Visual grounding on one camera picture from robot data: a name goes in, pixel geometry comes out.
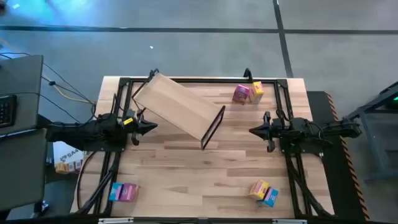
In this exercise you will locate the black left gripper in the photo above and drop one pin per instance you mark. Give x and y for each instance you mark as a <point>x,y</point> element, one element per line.
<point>136,129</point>

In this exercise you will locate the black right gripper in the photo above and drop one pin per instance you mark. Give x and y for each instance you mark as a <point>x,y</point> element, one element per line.
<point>270,130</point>

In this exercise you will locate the yellow pops cereal box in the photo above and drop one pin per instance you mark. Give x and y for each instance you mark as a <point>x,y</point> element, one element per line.
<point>258,189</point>
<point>257,90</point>

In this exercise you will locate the magenta raisin bran cereal box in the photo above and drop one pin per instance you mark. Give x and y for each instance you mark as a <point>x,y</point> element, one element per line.
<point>241,93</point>
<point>129,193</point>

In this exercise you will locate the blue rice krispies cereal box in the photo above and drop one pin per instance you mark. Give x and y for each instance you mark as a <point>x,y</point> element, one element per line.
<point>270,197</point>
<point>115,192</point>

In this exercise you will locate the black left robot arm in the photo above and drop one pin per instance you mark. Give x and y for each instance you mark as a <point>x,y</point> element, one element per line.
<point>93,132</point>

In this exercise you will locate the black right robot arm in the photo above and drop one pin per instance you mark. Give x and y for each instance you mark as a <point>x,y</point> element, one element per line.
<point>311,132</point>

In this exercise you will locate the white printed cardboard box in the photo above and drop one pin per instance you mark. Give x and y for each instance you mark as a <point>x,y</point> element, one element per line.
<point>66,155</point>

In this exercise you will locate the black mat with orange stripes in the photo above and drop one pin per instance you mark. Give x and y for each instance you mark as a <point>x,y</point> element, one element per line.
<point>342,174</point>

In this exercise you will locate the grey metal cart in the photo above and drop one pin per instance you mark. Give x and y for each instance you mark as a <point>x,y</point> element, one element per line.
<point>373,137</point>

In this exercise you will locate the grey desk top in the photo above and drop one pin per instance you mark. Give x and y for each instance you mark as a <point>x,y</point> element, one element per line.
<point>25,81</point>
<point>21,171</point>

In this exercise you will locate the black keyboard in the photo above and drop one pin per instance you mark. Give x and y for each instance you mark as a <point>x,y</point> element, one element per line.
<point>7,110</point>

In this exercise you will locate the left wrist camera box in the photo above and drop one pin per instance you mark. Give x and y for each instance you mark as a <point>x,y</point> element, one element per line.
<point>132,114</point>

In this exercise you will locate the wooden shelf with black frame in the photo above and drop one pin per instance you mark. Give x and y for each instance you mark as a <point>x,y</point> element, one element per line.
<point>177,104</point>

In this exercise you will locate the black metal table frame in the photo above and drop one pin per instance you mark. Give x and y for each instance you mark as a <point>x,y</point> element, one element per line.
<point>217,81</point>

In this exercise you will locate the silver table bracket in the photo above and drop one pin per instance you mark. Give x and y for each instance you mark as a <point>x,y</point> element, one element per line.
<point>115,220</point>
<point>289,221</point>

